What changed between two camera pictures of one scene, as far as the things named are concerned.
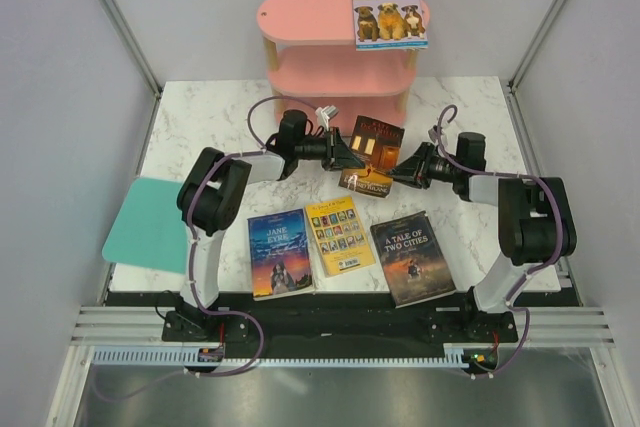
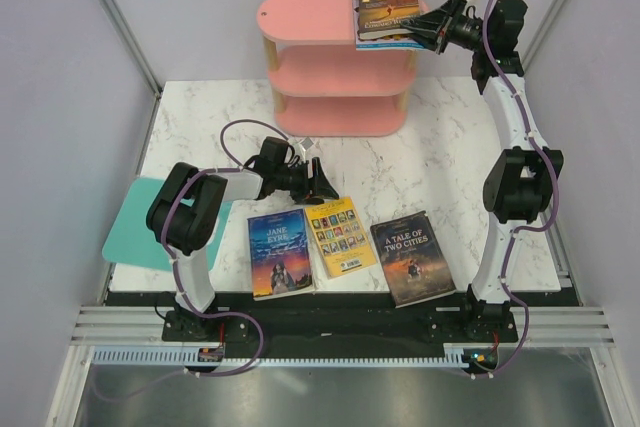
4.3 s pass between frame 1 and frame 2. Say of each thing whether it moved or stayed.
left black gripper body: moved
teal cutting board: stayed
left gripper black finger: moved
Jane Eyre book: stayed
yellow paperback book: stayed
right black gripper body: moved
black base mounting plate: stayed
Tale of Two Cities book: stayed
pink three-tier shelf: stayed
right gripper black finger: moved
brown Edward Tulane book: moved
